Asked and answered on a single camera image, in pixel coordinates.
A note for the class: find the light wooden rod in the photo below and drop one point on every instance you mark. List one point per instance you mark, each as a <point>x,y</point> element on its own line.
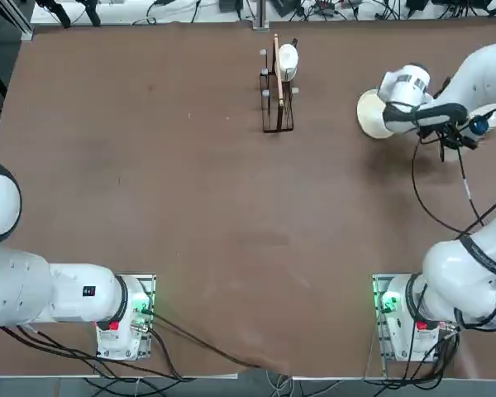
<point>280,91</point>

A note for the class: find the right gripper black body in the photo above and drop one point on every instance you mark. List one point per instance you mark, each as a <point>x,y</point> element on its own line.
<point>448,138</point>

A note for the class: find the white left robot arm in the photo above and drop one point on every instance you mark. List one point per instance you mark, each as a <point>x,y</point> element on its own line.
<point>66,297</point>

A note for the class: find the white round plate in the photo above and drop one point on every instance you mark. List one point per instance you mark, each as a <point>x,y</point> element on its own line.
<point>370,116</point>

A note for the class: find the aluminium profile rail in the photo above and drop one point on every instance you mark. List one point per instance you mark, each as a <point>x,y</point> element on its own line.
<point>18,20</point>

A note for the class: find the black power adapter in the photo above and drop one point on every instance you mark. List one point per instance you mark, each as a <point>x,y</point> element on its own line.
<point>417,4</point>
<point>230,5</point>

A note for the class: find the black electronic device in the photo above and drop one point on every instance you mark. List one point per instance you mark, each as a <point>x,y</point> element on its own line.
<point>286,6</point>

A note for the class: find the transparent sauce bottle blue cap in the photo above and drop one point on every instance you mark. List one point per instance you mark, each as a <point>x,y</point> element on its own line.
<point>479,126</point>

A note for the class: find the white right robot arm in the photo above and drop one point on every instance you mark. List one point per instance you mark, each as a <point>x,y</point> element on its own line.
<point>450,289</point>

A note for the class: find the white mug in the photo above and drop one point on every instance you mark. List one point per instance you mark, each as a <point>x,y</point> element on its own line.
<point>287,60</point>

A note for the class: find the aluminium post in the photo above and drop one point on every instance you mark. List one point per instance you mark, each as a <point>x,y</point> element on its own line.
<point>260,14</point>

